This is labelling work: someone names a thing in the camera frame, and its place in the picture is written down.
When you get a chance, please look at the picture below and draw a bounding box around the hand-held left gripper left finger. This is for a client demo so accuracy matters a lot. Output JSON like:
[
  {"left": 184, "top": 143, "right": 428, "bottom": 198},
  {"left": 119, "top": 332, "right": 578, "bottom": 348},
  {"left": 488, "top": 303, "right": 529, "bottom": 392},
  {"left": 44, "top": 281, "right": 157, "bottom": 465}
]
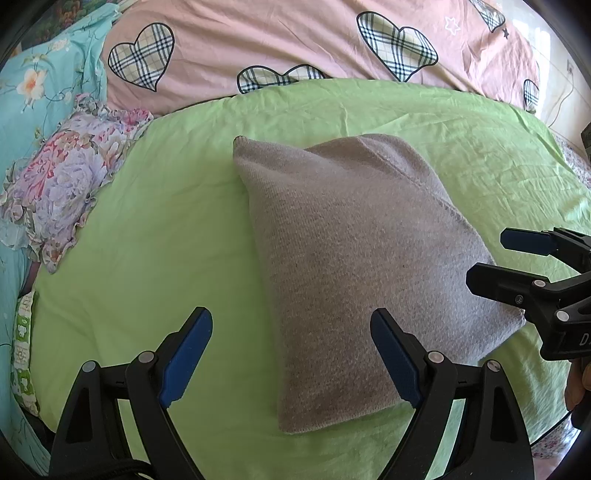
[{"left": 48, "top": 307, "right": 213, "bottom": 480}]

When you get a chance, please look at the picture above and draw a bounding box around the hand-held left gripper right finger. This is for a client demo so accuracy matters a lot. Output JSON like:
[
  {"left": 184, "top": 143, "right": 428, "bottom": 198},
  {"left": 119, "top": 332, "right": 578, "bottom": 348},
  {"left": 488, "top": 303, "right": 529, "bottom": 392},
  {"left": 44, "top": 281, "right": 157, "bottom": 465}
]
[{"left": 370, "top": 308, "right": 536, "bottom": 480}]

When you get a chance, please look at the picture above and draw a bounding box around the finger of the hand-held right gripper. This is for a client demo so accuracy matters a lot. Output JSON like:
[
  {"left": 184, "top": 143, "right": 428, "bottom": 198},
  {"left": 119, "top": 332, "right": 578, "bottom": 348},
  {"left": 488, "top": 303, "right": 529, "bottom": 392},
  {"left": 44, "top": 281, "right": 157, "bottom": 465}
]
[
  {"left": 501, "top": 227, "right": 591, "bottom": 268},
  {"left": 466, "top": 262, "right": 591, "bottom": 324}
]

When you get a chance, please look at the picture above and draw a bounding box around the beige knit sweater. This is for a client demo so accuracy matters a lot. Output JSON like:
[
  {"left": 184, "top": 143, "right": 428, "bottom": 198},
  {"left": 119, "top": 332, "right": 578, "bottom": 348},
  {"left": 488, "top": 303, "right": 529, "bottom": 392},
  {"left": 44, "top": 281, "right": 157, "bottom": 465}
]
[{"left": 232, "top": 134, "right": 527, "bottom": 435}]

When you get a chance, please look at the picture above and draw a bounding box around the person's right hand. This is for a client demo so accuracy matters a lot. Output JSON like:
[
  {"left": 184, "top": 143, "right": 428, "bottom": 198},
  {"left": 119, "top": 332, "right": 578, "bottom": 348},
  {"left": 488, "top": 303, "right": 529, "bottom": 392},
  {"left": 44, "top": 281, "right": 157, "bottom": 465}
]
[{"left": 566, "top": 360, "right": 591, "bottom": 411}]

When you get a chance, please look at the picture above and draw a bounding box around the green bedsheet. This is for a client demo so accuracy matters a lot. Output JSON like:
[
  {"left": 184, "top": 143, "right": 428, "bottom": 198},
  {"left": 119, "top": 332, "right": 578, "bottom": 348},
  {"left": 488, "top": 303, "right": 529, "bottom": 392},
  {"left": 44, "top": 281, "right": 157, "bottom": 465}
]
[{"left": 30, "top": 78, "right": 587, "bottom": 480}]

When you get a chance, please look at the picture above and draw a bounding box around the green and white patterned cloth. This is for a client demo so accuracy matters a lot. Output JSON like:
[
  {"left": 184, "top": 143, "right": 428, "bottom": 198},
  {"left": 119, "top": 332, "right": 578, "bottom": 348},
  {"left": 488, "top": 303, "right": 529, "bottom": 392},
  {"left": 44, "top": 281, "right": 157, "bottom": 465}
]
[{"left": 10, "top": 291, "right": 41, "bottom": 416}]

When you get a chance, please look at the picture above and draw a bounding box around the floral ruffled pillow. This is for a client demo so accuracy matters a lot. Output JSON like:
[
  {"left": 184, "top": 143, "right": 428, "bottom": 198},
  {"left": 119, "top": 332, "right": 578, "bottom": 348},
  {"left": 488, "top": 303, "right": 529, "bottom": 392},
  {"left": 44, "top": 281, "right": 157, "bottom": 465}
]
[{"left": 0, "top": 92, "right": 155, "bottom": 274}]

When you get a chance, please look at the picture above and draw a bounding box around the teal floral bedsheet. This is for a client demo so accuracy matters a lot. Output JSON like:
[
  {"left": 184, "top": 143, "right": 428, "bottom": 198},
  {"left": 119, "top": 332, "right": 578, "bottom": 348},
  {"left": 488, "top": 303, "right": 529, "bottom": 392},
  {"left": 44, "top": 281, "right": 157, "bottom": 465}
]
[{"left": 0, "top": 2, "right": 123, "bottom": 476}]

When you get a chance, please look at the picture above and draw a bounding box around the pink quilt with plaid hearts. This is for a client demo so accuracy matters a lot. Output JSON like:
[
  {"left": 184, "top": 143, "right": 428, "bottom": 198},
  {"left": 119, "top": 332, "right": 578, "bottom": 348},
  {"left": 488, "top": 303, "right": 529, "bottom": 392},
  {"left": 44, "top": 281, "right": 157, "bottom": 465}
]
[{"left": 99, "top": 0, "right": 541, "bottom": 116}]

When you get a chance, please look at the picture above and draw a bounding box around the colourful patterned cloth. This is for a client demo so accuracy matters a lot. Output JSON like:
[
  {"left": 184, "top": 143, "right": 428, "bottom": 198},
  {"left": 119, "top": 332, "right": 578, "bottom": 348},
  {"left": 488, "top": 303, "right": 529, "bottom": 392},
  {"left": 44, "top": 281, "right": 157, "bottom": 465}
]
[{"left": 51, "top": 0, "right": 125, "bottom": 19}]

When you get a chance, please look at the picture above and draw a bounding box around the white wall cable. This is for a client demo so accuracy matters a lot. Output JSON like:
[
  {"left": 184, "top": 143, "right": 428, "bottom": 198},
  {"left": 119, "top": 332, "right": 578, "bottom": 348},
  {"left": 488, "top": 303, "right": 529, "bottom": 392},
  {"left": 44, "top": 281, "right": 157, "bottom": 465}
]
[{"left": 547, "top": 69, "right": 578, "bottom": 127}]

